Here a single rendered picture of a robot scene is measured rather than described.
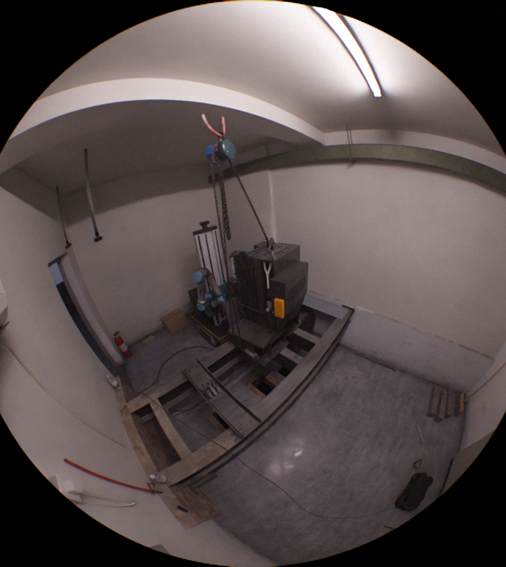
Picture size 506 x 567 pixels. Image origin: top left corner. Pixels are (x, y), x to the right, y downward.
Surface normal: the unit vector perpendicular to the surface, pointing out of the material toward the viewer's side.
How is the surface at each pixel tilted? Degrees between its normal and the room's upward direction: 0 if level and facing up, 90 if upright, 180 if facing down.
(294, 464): 0
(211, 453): 0
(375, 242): 90
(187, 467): 0
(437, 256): 90
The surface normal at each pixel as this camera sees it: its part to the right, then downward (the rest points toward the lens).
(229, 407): -0.10, -0.88
